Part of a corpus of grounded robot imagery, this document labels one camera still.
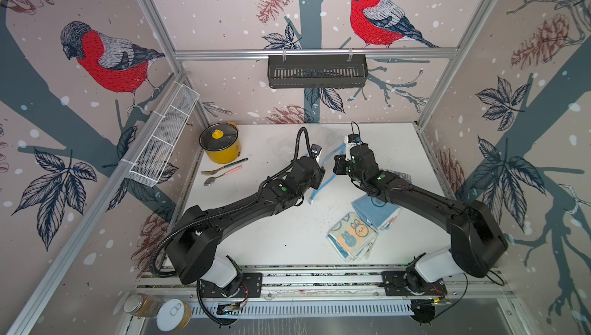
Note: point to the white wire mesh shelf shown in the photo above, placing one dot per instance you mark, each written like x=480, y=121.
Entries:
x=149, y=167

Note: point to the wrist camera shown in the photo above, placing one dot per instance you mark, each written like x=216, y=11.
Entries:
x=353, y=140
x=315, y=151

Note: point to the glass lid yellow knob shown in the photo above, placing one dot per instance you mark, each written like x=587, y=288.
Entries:
x=219, y=137

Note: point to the glass jar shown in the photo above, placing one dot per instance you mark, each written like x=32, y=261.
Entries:
x=143, y=305

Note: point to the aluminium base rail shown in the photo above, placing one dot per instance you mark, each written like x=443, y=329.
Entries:
x=363, y=282

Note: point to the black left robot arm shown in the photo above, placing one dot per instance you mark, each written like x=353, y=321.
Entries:
x=193, y=242

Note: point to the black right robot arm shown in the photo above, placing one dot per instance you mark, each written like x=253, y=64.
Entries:
x=476, y=240

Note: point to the blue towel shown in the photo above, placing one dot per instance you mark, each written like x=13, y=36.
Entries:
x=379, y=215

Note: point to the pink handled spoon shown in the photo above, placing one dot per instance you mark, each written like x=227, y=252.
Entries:
x=212, y=179

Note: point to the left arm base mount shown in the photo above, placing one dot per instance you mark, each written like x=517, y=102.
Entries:
x=245, y=285

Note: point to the yellow electric pot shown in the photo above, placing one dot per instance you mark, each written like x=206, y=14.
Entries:
x=225, y=156

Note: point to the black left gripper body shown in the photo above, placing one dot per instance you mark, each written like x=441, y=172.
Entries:
x=315, y=182

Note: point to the bunny print towel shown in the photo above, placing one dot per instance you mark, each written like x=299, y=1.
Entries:
x=352, y=238

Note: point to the clear vacuum bag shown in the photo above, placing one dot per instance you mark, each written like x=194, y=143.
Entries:
x=328, y=163

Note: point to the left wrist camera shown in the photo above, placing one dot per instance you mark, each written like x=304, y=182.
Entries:
x=315, y=151

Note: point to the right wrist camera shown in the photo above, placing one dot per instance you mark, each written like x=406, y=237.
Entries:
x=353, y=140

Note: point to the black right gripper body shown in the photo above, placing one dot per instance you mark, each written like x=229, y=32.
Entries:
x=348, y=166

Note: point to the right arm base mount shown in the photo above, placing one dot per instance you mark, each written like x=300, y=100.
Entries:
x=413, y=283

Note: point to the tin can white lid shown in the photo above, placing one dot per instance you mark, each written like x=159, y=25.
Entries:
x=173, y=315

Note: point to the black hanging wire basket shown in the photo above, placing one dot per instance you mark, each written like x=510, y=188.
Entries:
x=336, y=71

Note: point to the green handled fork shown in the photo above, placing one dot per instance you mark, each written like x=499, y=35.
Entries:
x=233, y=164

